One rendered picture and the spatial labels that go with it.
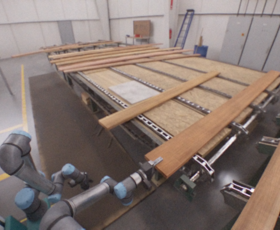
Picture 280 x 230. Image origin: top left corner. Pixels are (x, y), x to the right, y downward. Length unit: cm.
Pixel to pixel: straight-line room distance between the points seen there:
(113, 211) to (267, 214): 132
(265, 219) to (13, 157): 122
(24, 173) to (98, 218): 97
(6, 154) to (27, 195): 40
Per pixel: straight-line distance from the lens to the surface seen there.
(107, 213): 174
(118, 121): 126
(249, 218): 86
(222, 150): 131
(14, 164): 97
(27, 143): 105
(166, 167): 92
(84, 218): 178
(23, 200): 126
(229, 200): 102
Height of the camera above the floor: 161
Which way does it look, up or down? 34 degrees down
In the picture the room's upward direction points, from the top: straight up
